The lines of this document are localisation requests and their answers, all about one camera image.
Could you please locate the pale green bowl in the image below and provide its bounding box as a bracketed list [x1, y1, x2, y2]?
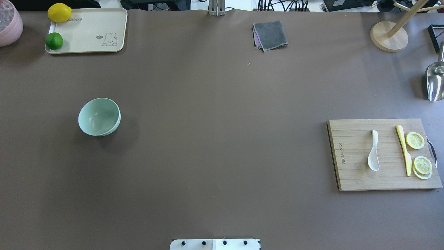
[78, 98, 121, 136]

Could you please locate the white ceramic spoon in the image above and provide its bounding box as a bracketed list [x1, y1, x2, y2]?
[367, 130, 379, 171]

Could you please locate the pink ice bowl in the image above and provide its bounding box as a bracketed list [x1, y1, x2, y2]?
[0, 0, 23, 47]

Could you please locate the grey folded cloth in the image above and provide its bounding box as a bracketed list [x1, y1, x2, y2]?
[252, 20, 289, 52]

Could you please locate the bamboo cutting board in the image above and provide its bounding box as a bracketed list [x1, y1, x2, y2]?
[327, 119, 443, 191]

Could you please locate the beige rabbit tray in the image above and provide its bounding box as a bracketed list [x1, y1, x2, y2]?
[45, 8, 128, 54]

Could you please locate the yellow plastic knife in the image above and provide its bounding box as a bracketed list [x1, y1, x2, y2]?
[395, 124, 412, 177]

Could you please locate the green lime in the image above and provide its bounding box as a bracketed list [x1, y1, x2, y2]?
[45, 33, 63, 50]

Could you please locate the wooden cup stand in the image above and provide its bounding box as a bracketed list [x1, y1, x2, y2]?
[370, 0, 444, 53]

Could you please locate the upper lemon slice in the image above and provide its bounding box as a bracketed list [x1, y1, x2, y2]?
[405, 131, 425, 149]

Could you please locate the lemon slice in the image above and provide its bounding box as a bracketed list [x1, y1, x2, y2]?
[405, 131, 425, 149]
[413, 156, 432, 175]
[412, 167, 432, 180]

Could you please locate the yellow lemon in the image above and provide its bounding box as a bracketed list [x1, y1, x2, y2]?
[47, 3, 72, 23]

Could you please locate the lower top lemon slice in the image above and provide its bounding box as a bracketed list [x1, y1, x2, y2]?
[413, 156, 432, 175]

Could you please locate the lower bottom lemon slice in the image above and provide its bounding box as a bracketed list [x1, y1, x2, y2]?
[412, 167, 432, 180]

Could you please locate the steel scoop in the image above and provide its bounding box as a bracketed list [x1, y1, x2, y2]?
[426, 41, 444, 102]

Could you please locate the black glass rack tray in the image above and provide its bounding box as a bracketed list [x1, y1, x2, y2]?
[427, 24, 444, 53]

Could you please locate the aluminium frame post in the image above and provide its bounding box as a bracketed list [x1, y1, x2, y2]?
[208, 0, 226, 16]

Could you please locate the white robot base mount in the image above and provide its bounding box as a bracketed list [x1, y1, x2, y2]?
[169, 238, 261, 250]

